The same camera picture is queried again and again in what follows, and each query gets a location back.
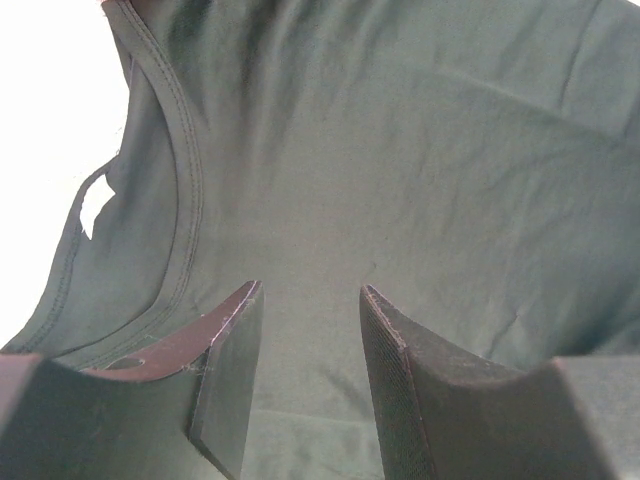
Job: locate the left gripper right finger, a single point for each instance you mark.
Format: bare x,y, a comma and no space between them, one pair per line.
442,412

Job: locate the black t shirt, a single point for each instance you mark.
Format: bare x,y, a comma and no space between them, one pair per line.
478,161

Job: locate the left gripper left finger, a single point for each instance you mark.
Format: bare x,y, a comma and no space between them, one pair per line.
176,409

